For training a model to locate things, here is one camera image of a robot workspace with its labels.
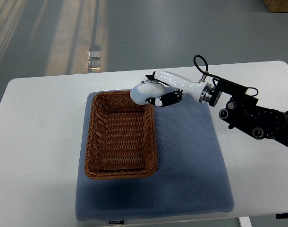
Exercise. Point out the brown cardboard box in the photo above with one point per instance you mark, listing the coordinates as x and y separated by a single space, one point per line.
276 6

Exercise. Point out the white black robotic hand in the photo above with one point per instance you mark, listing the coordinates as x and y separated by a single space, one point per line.
176 86

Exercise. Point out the metal floor socket box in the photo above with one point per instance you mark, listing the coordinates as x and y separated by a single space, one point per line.
94 58

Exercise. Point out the black table control panel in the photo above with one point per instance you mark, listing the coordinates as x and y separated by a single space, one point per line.
282 216

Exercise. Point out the blue padded mat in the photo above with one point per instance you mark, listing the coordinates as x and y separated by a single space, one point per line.
191 177

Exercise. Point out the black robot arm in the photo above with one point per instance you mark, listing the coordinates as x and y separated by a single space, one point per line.
243 113

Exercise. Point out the light blue plush toy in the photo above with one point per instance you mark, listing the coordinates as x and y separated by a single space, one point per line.
145 90

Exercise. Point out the white table leg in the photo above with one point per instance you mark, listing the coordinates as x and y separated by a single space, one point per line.
244 222

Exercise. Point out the brown wicker basket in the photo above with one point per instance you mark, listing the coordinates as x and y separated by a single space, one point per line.
121 140

